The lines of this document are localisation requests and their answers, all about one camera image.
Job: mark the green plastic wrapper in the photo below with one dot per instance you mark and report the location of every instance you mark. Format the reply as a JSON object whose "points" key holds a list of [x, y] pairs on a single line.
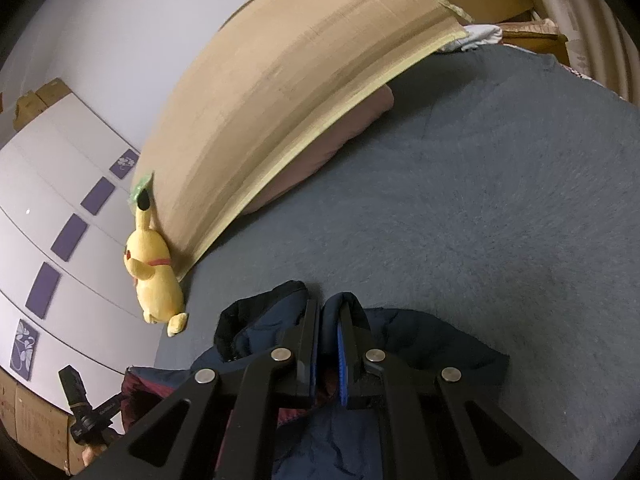
{"points": [[140, 187]]}

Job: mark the cardboard box atop wardrobe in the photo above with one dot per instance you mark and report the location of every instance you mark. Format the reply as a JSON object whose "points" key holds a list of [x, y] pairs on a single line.
{"points": [[27, 110], [55, 91]]}

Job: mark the person's left hand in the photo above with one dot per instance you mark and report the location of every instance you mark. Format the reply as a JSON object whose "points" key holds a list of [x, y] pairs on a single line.
{"points": [[95, 454]]}

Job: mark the white wardrobe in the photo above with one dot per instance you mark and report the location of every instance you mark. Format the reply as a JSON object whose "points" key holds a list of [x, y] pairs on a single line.
{"points": [[75, 310]]}

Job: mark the white crumpled cloth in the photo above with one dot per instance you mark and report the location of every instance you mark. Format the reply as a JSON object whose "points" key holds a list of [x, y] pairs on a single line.
{"points": [[475, 37]]}

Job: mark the plain purple wardrobe panel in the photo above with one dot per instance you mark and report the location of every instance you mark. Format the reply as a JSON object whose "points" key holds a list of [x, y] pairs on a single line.
{"points": [[97, 195], [69, 237]]}

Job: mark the navy blue zip jacket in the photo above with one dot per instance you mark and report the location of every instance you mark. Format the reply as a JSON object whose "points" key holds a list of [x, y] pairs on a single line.
{"points": [[425, 340]]}

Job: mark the grey bed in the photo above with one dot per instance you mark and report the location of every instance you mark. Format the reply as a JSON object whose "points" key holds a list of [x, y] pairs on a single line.
{"points": [[475, 210]]}

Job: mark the yellow plush toy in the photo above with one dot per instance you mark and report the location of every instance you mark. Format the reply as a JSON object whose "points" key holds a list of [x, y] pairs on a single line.
{"points": [[152, 275]]}

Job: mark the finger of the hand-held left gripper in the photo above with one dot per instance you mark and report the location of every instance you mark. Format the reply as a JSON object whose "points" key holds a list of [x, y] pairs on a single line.
{"points": [[74, 390]]}

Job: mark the wooden nightstand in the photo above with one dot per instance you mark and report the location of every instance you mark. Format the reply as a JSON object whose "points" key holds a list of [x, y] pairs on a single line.
{"points": [[535, 42]]}

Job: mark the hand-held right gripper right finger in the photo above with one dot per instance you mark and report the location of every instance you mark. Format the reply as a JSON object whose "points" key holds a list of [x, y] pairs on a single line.
{"points": [[343, 360]]}

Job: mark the brown wooden headboard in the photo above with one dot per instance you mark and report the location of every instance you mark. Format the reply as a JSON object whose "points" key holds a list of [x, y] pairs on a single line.
{"points": [[240, 10]]}

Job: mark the pink pillow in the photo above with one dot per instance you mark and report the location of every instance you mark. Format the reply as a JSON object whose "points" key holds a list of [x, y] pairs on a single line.
{"points": [[340, 135]]}

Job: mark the purple flowered wardrobe panel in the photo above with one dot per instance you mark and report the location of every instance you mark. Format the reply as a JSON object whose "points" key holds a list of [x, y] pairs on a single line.
{"points": [[124, 163]]}

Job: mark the cardboard boxes beside wardrobe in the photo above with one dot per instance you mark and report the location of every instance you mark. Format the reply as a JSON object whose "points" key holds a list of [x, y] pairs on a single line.
{"points": [[35, 420]]}

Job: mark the beige bamboo mat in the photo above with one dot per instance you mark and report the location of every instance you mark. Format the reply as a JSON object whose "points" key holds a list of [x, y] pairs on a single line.
{"points": [[280, 100]]}

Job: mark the beige striped curtain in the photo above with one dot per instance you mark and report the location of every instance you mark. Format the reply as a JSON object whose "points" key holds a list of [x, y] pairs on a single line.
{"points": [[590, 20]]}

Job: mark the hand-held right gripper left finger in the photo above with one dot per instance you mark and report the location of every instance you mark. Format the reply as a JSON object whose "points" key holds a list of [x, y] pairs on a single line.
{"points": [[311, 380]]}

